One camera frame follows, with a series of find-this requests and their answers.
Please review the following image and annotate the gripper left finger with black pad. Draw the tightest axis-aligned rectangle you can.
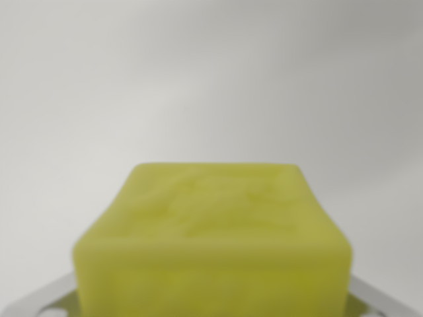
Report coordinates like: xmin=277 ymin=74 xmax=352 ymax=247
xmin=0 ymin=272 xmax=83 ymax=317

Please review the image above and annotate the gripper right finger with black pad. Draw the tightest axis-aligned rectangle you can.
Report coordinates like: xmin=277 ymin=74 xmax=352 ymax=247
xmin=344 ymin=275 xmax=423 ymax=317

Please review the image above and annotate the yellow translucent cube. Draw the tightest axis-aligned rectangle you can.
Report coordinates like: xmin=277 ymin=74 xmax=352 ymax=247
xmin=71 ymin=162 xmax=353 ymax=317

